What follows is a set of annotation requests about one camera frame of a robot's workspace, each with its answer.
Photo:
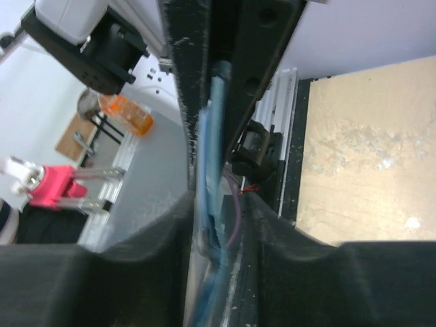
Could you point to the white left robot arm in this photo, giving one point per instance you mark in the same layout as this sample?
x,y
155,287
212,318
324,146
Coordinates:
x,y
222,53

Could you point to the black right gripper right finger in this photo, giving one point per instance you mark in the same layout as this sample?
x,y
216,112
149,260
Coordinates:
x,y
283,277

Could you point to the orange plastic bottle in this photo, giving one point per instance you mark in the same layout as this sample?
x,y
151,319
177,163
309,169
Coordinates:
x,y
127,113

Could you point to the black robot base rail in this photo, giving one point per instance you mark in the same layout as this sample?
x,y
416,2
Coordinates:
x,y
268,156

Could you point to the pink fixture block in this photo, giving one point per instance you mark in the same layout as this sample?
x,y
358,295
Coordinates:
x,y
58,183

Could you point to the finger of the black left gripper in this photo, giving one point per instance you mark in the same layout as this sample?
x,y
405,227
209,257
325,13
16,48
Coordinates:
x,y
262,37
186,27

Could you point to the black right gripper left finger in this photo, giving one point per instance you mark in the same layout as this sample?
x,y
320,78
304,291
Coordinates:
x,y
140,281

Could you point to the blue leather card holder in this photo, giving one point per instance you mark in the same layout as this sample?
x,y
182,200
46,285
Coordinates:
x,y
209,195

